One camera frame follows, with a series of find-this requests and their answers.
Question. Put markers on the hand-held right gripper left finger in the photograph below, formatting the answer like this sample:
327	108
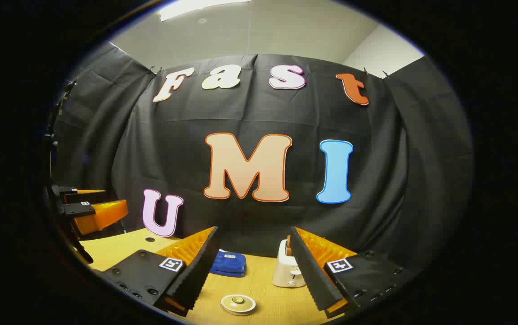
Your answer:
200	271

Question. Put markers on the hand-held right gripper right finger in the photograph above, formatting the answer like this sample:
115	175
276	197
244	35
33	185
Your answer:
308	275

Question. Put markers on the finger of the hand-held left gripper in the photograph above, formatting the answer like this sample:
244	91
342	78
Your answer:
100	216
82	197

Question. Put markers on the cream white toaster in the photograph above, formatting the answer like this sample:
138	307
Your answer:
283	271

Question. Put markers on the blue folded towel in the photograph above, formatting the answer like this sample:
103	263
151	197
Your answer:
228	264

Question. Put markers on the toasted bread slice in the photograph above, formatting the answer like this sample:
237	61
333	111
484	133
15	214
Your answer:
288	246

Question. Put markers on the black backdrop cloth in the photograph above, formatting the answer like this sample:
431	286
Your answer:
286	117

